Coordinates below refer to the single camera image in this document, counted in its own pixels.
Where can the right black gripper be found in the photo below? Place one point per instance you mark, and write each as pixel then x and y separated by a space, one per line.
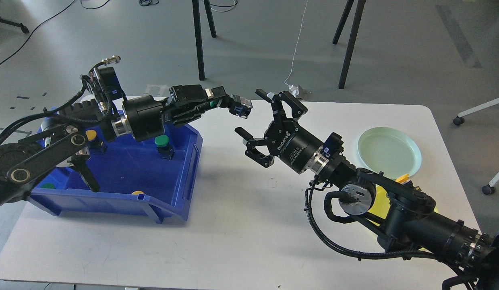
pixel 293 145

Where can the blue plastic bin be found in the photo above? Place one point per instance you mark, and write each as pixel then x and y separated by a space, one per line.
pixel 129 166

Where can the black stand leg corner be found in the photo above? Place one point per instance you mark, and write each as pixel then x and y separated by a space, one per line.
pixel 23 28

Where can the light green plate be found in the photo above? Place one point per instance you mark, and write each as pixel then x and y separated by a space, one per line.
pixel 388 150

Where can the yellow plate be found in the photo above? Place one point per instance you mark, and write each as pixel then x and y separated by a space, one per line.
pixel 408 219

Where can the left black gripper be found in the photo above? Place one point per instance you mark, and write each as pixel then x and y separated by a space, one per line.
pixel 186 104

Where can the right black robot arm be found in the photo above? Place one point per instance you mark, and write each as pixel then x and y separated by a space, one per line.
pixel 472 256

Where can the green button bin corner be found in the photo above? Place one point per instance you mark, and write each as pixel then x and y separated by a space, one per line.
pixel 48 186

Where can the black tripod legs right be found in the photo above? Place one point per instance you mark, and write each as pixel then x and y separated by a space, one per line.
pixel 353 36

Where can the green push button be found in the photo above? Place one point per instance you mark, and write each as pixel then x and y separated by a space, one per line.
pixel 164 148

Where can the black tripod legs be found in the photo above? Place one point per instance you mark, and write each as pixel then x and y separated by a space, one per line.
pixel 353 36
pixel 198 35

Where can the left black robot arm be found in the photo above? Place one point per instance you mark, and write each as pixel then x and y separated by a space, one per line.
pixel 31 147

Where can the black tripod legs left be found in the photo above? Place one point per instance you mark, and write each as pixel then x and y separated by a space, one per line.
pixel 198 35

